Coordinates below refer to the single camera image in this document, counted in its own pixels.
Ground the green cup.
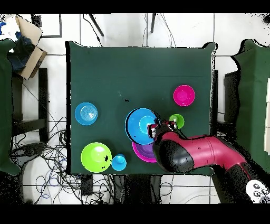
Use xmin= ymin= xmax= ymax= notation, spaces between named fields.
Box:
xmin=168 ymin=114 xmax=185 ymax=129

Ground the green bowl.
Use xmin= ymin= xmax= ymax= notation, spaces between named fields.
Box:
xmin=80 ymin=142 xmax=113 ymax=174

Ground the cardboard box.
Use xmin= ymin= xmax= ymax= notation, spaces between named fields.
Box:
xmin=7 ymin=15 xmax=48 ymax=81

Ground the large pink bowl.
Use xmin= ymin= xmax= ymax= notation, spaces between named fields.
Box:
xmin=132 ymin=141 xmax=158 ymax=163

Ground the purple bowl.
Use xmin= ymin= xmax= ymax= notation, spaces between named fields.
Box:
xmin=135 ymin=143 xmax=157 ymax=160

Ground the black tripod leg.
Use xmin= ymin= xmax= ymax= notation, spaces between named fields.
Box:
xmin=150 ymin=13 xmax=157 ymax=34
xmin=88 ymin=13 xmax=104 ymax=37

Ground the black floor box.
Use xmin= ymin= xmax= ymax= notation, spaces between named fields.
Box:
xmin=80 ymin=174 xmax=94 ymax=196

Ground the dark green tablecloth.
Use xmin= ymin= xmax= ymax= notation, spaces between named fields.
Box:
xmin=65 ymin=40 xmax=218 ymax=176

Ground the small pink bowl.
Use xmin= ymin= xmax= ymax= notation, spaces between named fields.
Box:
xmin=173 ymin=85 xmax=196 ymax=107

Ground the small translucent blue bowl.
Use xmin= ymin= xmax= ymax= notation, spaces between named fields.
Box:
xmin=74 ymin=102 xmax=98 ymax=126

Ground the black square frame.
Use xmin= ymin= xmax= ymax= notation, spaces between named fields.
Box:
xmin=31 ymin=13 xmax=63 ymax=39

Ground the dark blue bag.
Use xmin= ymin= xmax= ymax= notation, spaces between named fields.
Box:
xmin=8 ymin=31 xmax=35 ymax=73

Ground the blue cup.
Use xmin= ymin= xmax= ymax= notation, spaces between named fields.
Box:
xmin=111 ymin=153 xmax=128 ymax=171

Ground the tangle of black cables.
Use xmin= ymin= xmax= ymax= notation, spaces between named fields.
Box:
xmin=11 ymin=116 xmax=114 ymax=204

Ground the large blue bowl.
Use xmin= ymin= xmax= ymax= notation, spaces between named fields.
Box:
xmin=124 ymin=107 xmax=161 ymax=146

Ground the grey pedestal foot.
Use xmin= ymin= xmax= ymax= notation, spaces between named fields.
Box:
xmin=10 ymin=142 xmax=46 ymax=164

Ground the black chair frame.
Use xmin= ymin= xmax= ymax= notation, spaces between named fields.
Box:
xmin=11 ymin=67 xmax=50 ymax=144
xmin=210 ymin=69 xmax=219 ymax=136

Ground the green cloth side table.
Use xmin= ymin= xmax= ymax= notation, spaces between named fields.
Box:
xmin=0 ymin=39 xmax=22 ymax=176
xmin=230 ymin=39 xmax=270 ymax=174

